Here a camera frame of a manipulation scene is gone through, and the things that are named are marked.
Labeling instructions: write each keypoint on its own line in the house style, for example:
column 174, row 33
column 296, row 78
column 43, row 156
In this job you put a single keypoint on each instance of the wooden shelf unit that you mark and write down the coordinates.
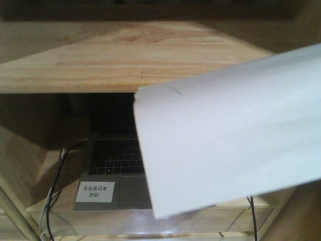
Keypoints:
column 48, row 51

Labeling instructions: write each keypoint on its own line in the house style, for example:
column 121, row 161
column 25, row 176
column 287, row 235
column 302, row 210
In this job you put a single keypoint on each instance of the silver laptop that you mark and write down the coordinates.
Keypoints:
column 116, row 159

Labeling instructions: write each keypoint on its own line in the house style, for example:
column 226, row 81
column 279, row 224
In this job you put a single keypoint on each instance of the white label left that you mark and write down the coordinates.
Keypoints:
column 95, row 191

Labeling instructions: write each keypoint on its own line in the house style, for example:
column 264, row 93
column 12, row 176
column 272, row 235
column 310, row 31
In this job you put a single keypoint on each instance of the white paper sheets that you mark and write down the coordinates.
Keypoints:
column 243, row 130

